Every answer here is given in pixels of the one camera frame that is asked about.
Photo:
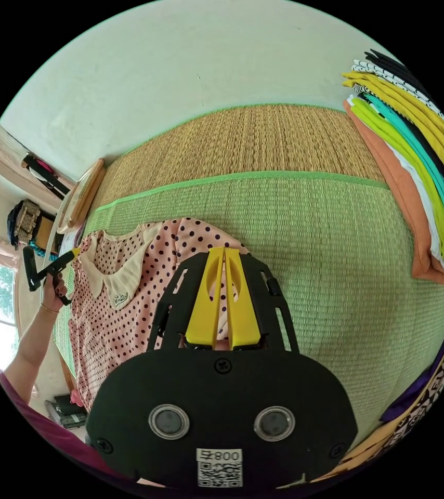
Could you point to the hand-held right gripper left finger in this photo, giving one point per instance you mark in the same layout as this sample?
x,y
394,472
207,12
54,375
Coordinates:
x,y
206,304

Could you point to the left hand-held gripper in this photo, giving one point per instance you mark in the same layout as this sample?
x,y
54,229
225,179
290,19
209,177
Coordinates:
x,y
56,267

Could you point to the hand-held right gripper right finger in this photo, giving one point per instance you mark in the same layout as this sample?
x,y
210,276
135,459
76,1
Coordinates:
x,y
243,312

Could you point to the pink polka dot short sleeve shirt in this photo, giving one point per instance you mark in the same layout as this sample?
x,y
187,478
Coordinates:
x,y
120,323

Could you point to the person's left forearm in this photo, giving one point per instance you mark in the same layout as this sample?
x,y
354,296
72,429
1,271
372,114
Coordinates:
x,y
35,343

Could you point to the person's left hand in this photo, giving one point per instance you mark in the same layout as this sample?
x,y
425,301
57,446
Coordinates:
x,y
55,292

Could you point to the woven bag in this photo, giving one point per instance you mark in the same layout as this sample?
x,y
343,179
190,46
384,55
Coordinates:
x,y
27,222

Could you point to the wooden framed board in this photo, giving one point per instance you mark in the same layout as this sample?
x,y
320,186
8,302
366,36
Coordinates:
x,y
85,191

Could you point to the bed with woven mats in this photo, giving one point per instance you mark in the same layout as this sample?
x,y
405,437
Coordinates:
x,y
323,273

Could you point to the black box on floor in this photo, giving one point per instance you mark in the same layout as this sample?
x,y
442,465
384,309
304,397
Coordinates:
x,y
66,411

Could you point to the pile of clothes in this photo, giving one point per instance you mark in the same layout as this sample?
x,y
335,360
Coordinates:
x,y
432,390
413,163

